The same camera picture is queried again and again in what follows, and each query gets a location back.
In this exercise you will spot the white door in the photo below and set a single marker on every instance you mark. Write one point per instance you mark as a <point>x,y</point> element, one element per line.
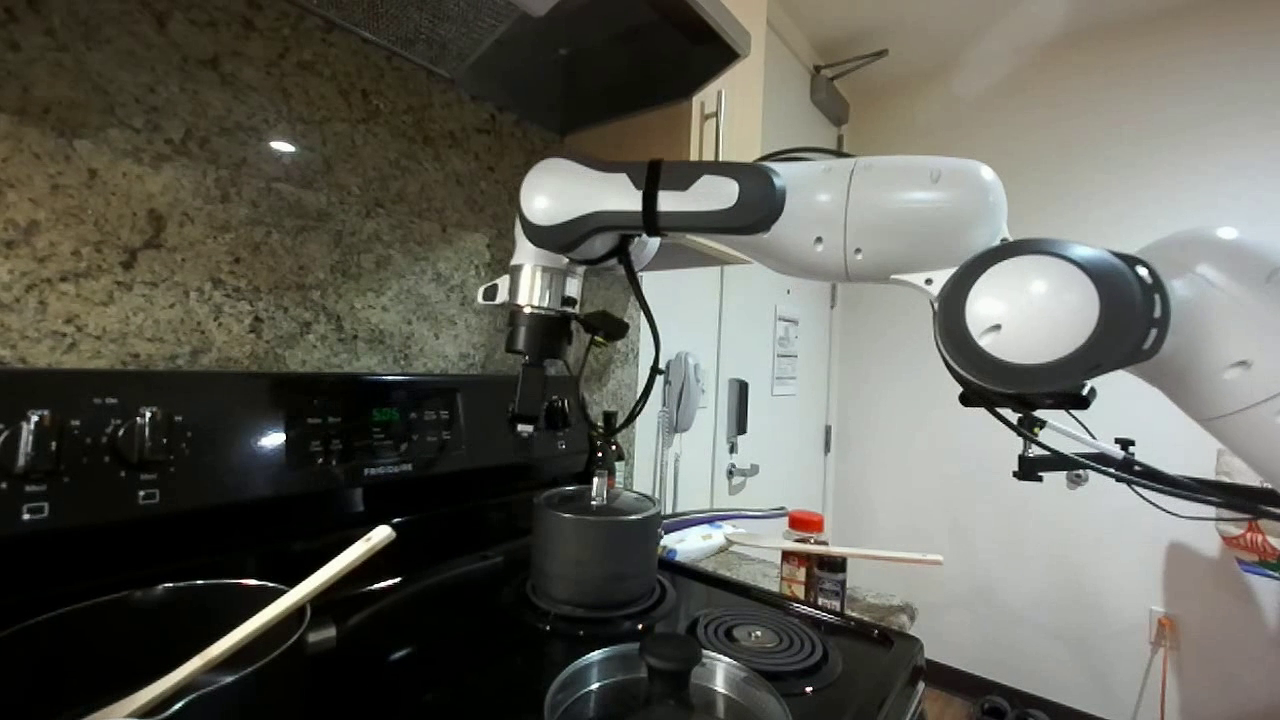
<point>761,346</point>

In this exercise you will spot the range hood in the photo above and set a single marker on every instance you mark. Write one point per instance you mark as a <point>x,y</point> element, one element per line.
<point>556,62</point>

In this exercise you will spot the wall phone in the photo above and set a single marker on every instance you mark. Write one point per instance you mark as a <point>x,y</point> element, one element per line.
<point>681,393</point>

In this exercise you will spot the black pot with lid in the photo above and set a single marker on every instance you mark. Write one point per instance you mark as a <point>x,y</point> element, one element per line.
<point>594,546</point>

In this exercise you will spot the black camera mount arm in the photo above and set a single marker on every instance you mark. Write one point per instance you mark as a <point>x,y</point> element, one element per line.
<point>1038,456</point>

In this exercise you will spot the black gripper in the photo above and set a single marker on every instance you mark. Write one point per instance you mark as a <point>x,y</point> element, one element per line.
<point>538,343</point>

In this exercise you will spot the beige upper cabinet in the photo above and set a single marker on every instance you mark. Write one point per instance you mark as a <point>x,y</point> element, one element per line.
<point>717,120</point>

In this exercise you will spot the large black pot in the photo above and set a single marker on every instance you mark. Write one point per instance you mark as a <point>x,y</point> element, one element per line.
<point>90,654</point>

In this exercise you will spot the white blue packet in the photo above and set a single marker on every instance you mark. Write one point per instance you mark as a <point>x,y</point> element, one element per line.
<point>689,546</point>

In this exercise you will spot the black camera on stand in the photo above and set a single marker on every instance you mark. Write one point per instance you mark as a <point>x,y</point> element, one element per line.
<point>1027,400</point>

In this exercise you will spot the wooden spoon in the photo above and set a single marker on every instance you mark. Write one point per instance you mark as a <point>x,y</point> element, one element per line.
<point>251,630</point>

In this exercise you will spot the wooden spatula on counter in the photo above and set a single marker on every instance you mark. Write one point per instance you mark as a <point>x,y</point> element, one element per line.
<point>837,548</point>

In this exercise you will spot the spice jar with orange lid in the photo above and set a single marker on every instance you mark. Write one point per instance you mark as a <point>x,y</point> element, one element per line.
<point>806,573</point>

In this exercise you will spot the black electric stove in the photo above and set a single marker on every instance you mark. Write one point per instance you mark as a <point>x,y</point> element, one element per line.
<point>139,477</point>

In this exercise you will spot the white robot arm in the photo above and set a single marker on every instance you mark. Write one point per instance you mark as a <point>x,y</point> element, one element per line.
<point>1013,317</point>

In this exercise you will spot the steel pot with glass lid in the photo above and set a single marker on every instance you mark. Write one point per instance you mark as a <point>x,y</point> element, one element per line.
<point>663,679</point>

